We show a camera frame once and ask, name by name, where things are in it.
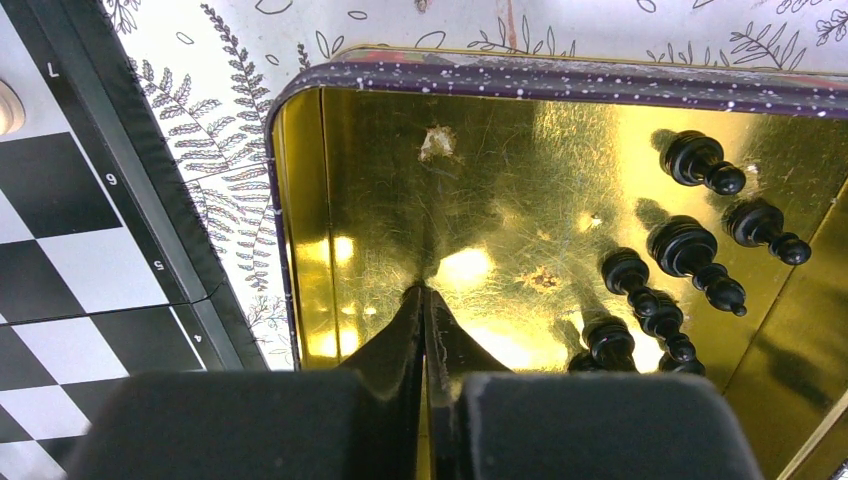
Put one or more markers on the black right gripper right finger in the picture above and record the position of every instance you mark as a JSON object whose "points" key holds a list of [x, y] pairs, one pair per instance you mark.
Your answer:
{"points": [[487, 422]]}

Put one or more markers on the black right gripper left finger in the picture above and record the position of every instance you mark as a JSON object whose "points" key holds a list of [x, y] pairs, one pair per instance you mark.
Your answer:
{"points": [[358, 420]]}

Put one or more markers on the gold tin of black pieces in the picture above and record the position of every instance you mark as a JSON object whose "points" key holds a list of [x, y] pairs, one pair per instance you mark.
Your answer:
{"points": [[503, 181]]}

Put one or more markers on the black silver chess board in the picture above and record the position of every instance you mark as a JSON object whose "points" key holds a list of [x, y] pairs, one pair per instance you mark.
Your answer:
{"points": [[106, 269]]}

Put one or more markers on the black piece in tin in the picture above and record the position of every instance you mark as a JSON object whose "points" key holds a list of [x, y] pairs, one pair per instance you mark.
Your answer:
{"points": [[664, 325], [610, 348]]}

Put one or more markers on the black pawn in tin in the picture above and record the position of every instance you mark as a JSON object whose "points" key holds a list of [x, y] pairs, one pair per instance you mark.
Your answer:
{"points": [[758, 223], [695, 159], [625, 273]]}

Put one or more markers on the black bishop in tin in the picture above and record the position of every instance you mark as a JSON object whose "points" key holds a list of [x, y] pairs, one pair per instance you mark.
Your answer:
{"points": [[682, 247]]}

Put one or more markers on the floral table mat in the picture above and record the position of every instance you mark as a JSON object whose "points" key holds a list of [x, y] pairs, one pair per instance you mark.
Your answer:
{"points": [[210, 70]]}

